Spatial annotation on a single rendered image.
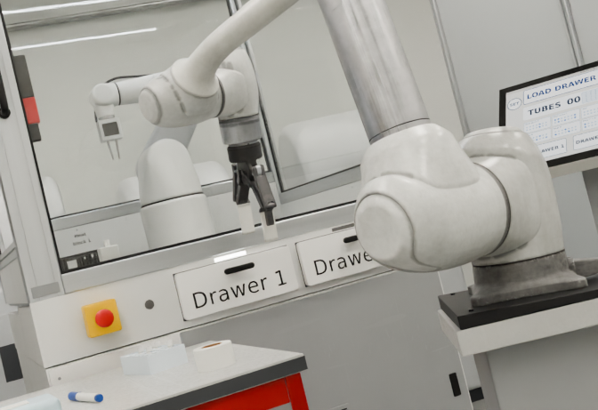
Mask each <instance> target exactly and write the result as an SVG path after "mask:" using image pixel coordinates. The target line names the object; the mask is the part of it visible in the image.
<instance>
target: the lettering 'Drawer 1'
mask: <svg viewBox="0 0 598 410"><path fill-rule="evenodd" d="M277 273H279V277H280V281H281V284H279V286H280V285H285V284H286V283H287V282H286V283H283V280H282V276H281V273H280V270H278V271H276V272H275V274H277ZM252 283H256V285H254V286H250V285H251V284H252ZM257 286H258V284H257V282H255V281H251V282H250V283H249V284H248V289H249V291H250V292H251V293H257V292H259V289H258V290H257V291H254V292H253V291H252V290H251V288H253V287H257ZM230 289H231V291H232V292H233V293H234V295H235V297H236V298H238V289H239V291H240V292H241V294H242V296H244V295H245V284H243V293H242V291H241V289H240V287H239V286H238V285H237V295H236V294H235V292H234V290H233V288H232V287H231V288H230ZM221 291H225V292H226V293H223V294H221V295H220V300H221V301H227V299H228V300H229V299H230V297H229V294H228V291H227V290H226V289H222V290H220V291H219V292H221ZM198 293H201V294H203V295H204V297H205V303H204V304H203V305H201V306H198V305H197V301H196V297H195V294H198ZM214 293H216V291H214V292H212V293H210V297H211V301H212V304H214V300H213V294H214ZM225 294H227V298H226V299H225V300H223V299H222V296H223V295H225ZM193 299H194V302H195V306H196V309H198V308H202V307H204V306H205V305H206V303H207V298H206V295H205V294H204V293H202V292H197V293H193Z"/></svg>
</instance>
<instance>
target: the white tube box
mask: <svg viewBox="0 0 598 410"><path fill-rule="evenodd" d="M152 352H153V353H150V354H147V352H146V349H145V350H144V353H143V354H140V355H139V353H138V351H136V352H134V353H131V354H128V355H125V356H123V357H120V359H121V363H122V367H123V371H124V375H153V374H157V373H160V372H163V371H165V370H168V369H170V368H173V367H176V366H180V365H183V364H186V363H189V361H188V358H187V354H186V349H185V346H184V344H174V346H173V347H172V348H170V349H168V347H167V345H160V348H159V349H153V350H152Z"/></svg>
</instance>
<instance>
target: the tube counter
mask: <svg viewBox="0 0 598 410"><path fill-rule="evenodd" d="M596 100H598V87H596V88H593V89H590V90H586V91H583V92H578V93H574V94H571V95H568V96H566V109H569V108H573V107H576V106H579V105H583V104H586V103H589V102H592V101H596Z"/></svg>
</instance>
